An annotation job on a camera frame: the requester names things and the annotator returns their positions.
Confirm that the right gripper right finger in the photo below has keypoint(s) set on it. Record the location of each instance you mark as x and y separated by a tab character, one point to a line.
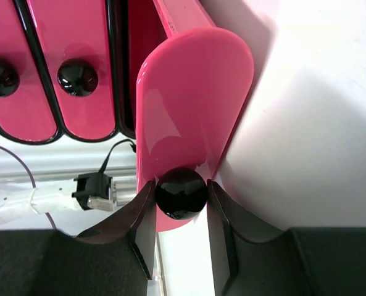
249	256

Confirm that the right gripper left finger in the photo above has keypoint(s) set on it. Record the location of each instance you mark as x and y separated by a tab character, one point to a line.
136	222

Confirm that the pink bottom drawer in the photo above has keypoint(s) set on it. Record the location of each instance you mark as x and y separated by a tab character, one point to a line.
190	91

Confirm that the pink drawer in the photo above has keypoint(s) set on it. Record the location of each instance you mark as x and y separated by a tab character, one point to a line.
74	40
25	112
190	91

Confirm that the pink top drawer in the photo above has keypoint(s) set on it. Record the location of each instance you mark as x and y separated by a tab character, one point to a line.
25	112

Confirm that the black drawer cabinet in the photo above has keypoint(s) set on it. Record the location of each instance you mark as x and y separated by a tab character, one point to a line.
116	18

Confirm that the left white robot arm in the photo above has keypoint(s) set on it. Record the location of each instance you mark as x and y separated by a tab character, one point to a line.
40	200

